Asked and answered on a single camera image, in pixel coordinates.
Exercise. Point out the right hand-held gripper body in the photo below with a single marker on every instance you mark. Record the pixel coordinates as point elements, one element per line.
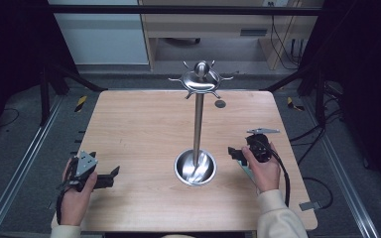
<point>260,148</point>

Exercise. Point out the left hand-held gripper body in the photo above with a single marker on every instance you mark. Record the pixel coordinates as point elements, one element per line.
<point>85,162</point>

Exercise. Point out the pale teal tool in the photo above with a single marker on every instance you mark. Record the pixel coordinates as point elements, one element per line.
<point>248,172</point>

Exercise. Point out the person's right hand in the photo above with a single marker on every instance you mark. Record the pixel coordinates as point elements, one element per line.
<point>266,175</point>

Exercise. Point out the person's left hand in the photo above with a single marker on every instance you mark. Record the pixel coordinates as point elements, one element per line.
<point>74,206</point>

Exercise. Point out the stainless steel utensil hanging stand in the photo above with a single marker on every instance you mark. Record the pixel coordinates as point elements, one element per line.
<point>197,125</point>

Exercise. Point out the grey round table grommet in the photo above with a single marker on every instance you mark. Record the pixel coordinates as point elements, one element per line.
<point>220,104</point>

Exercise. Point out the white cabinet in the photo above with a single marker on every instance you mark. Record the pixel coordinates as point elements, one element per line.
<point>102,36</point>

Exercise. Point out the aluminium floor rail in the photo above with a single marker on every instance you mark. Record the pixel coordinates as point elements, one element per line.
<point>20,168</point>
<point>347,185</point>

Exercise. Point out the black metal frame stand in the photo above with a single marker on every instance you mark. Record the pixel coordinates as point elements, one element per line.
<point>46,95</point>
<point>319,99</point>

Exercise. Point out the black horizontal frame bar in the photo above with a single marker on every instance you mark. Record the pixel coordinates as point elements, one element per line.
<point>178,10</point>

